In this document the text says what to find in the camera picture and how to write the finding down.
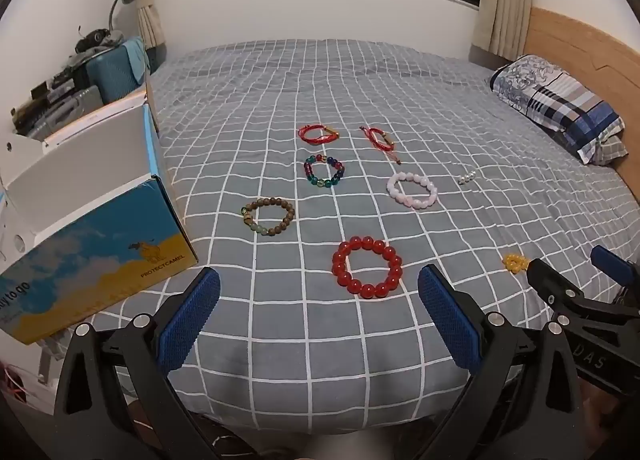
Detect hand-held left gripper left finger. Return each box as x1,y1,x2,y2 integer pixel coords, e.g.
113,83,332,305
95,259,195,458
52,267,236,460

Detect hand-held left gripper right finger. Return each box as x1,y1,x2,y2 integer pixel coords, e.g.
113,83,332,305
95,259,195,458
417,264,583,460

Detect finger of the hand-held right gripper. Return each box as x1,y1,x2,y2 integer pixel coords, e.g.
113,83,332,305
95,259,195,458
526,257,640,328
590,245,640,291

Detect blue and yellow cardboard box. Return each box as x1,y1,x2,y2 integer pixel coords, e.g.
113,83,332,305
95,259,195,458
0,72,200,345

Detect red bead bracelet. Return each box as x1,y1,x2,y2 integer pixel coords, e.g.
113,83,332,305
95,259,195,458
331,235,404,299

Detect pale pink bead bracelet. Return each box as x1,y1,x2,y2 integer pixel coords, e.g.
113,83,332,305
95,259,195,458
386,171,440,210

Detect brown wooden bead bracelet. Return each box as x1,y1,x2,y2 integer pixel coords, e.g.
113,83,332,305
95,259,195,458
240,196,296,236

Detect multicolour glass bead bracelet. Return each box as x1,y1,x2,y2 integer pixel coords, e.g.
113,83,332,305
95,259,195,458
303,153,346,189

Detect grey checked pillow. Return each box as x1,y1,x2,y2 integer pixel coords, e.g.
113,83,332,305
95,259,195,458
580,135,629,166

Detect blue patchwork pillow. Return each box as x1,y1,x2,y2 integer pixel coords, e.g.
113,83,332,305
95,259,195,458
487,54,626,165

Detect wooden headboard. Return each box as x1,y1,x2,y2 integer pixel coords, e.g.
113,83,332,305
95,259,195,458
520,6,640,241

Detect silver suitcase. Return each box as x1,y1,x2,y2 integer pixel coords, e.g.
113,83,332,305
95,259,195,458
14,85,104,142

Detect teal suitcase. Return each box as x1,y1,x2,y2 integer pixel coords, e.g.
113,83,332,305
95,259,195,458
85,42,151,104

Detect grey checked bed sheet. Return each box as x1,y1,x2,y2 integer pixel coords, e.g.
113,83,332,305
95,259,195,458
52,38,640,441

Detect teal towel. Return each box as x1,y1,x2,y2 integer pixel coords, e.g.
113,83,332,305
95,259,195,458
122,37,151,84

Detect dark bags pile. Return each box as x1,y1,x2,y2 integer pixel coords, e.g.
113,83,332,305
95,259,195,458
74,27,124,55

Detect red cable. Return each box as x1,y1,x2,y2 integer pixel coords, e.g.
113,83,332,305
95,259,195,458
0,364,27,407

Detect red string bracelet, long tail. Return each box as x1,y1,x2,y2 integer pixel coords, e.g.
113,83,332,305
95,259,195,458
360,126,404,165

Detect red string bracelet, doubled cord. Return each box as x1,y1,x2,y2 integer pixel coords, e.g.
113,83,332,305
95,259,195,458
298,124,341,145

